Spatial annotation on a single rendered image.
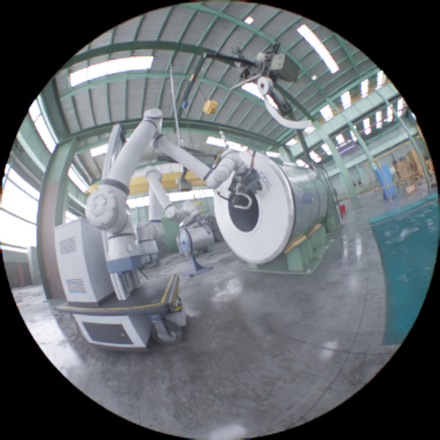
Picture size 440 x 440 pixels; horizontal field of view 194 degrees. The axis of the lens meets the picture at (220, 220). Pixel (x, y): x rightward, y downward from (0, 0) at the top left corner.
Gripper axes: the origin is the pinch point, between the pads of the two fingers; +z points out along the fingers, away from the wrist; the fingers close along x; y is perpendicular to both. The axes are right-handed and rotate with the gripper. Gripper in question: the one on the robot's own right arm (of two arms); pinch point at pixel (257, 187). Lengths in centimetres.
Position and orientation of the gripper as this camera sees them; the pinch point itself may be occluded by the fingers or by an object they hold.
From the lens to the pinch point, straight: 94.3
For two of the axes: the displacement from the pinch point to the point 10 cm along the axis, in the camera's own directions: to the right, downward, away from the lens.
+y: 4.5, 2.0, -8.7
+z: 6.8, 5.5, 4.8
